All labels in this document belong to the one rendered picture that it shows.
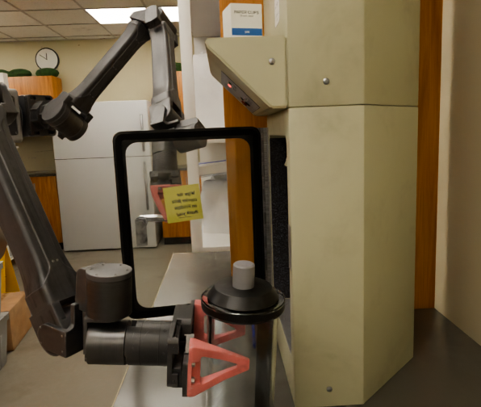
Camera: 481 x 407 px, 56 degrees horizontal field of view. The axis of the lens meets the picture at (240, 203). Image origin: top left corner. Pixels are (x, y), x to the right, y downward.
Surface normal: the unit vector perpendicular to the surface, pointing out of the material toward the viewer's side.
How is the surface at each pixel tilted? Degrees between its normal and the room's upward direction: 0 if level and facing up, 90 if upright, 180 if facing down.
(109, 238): 90
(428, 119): 90
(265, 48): 90
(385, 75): 90
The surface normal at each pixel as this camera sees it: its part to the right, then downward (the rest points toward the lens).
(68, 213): 0.04, 0.15
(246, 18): 0.27, 0.14
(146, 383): -0.04, -0.99
